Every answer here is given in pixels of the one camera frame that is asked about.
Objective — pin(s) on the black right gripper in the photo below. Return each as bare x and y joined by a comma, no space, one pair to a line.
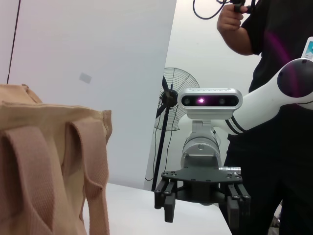
203,186

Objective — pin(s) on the khaki canvas food bag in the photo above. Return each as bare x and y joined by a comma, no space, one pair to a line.
36,159

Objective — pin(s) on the black handheld controller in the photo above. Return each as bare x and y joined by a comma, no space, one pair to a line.
239,7

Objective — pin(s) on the person's forearm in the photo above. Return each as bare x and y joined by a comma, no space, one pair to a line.
240,41

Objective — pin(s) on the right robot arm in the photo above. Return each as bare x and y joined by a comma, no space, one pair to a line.
259,102

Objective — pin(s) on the person's hand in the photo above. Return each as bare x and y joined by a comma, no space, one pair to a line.
230,20

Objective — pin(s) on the person in black clothes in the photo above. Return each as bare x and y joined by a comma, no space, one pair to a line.
269,171

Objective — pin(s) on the black standing fan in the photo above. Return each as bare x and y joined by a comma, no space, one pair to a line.
171,98

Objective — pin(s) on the white id badge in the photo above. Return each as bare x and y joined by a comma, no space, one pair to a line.
309,50

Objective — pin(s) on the thin dark pole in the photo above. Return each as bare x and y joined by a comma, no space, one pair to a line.
13,41

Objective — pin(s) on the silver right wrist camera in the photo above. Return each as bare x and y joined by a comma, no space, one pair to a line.
210,101

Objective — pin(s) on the grey wall label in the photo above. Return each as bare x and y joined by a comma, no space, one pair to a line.
85,77

